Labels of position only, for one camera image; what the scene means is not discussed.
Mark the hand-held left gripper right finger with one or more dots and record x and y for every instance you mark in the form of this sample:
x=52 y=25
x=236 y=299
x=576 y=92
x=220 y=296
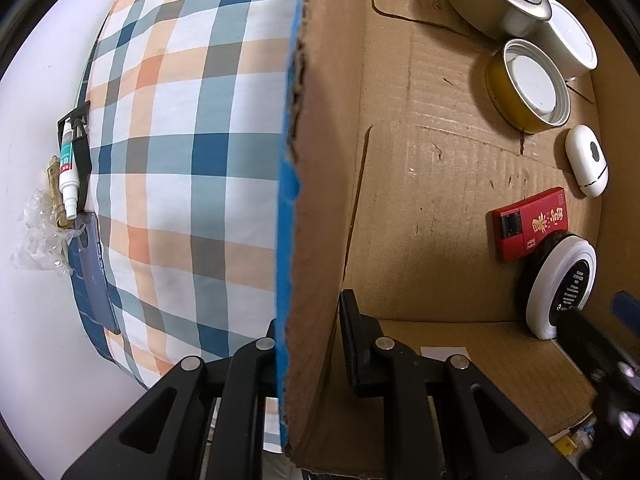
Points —
x=357 y=350

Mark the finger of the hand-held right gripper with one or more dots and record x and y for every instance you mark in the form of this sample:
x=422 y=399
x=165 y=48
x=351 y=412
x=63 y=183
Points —
x=595 y=345
x=629 y=312

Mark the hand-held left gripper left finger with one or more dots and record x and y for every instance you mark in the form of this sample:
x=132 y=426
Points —
x=260 y=355

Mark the white and black round compact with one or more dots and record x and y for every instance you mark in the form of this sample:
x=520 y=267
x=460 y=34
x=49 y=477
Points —
x=545 y=285

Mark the red rectangular box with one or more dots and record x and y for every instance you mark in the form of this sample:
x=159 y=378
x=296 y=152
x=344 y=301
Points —
x=545 y=220

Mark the white oval case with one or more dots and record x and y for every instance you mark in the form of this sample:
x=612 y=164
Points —
x=582 y=160

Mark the blue printed cardboard box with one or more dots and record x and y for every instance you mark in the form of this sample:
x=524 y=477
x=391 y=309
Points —
x=425 y=185

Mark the gold round tin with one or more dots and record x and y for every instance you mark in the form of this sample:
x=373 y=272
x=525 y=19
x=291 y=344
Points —
x=505 y=95

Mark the white round container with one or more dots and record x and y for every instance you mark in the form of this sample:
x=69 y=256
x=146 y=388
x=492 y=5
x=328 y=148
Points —
x=570 y=40

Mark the grey translucent plastic pocket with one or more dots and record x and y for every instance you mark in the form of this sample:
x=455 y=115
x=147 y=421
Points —
x=95 y=270

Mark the checked blanket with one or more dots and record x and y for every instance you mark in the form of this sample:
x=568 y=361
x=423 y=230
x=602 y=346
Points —
x=175 y=160

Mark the clear plastic wrap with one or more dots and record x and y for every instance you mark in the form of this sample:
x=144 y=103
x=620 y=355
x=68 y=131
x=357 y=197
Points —
x=35 y=240

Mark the white glue tube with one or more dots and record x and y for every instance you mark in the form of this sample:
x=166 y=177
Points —
x=67 y=170

